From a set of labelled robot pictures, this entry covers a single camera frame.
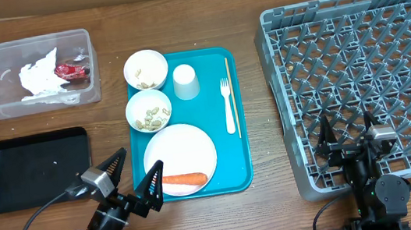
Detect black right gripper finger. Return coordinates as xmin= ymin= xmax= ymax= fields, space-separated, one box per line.
xmin=363 ymin=111 xmax=381 ymax=129
xmin=317 ymin=115 xmax=338 ymax=156

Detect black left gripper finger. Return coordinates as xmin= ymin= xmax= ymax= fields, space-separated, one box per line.
xmin=135 ymin=160 xmax=164 ymax=211
xmin=97 ymin=147 xmax=127 ymax=187

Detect orange carrot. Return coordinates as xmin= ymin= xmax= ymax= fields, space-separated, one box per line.
xmin=162 ymin=172 xmax=209 ymax=186

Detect pile of peanuts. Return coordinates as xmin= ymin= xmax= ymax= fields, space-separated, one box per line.
xmin=134 ymin=68 xmax=171 ymax=132

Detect light green bowl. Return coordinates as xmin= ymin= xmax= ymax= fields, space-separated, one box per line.
xmin=125 ymin=89 xmax=172 ymax=133

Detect pink bowl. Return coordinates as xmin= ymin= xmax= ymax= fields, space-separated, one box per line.
xmin=123 ymin=49 xmax=168 ymax=90

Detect white plastic cup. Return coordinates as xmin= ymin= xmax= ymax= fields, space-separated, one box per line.
xmin=172 ymin=64 xmax=200 ymax=101

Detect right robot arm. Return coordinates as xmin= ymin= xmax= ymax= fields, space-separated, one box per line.
xmin=315 ymin=111 xmax=411 ymax=230

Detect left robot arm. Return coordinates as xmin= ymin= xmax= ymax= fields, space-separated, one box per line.
xmin=65 ymin=148 xmax=164 ymax=230

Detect grey dishwasher rack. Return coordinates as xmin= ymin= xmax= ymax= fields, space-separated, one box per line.
xmin=254 ymin=0 xmax=411 ymax=201

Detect clear plastic waste bin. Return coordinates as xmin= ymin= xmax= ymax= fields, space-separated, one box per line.
xmin=0 ymin=29 xmax=101 ymax=120

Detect white round plate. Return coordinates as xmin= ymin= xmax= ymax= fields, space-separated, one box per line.
xmin=143 ymin=124 xmax=218 ymax=197

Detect black rectangular tray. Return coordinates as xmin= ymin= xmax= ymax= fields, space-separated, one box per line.
xmin=0 ymin=126 xmax=91 ymax=214

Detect red snack wrapper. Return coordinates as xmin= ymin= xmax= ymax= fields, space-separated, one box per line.
xmin=54 ymin=64 xmax=90 ymax=81

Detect white plastic fork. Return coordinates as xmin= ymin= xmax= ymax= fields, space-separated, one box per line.
xmin=220 ymin=78 xmax=236 ymax=134

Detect crumpled white tissue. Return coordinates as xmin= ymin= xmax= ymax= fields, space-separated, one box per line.
xmin=19 ymin=48 xmax=68 ymax=101

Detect clear crumpled plastic wrapper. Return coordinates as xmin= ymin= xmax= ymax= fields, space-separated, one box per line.
xmin=73 ymin=47 xmax=88 ymax=62

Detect teal serving tray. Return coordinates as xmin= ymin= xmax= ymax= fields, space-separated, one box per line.
xmin=117 ymin=44 xmax=257 ymax=207

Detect wooden chopstick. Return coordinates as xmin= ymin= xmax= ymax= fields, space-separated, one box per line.
xmin=224 ymin=58 xmax=242 ymax=138

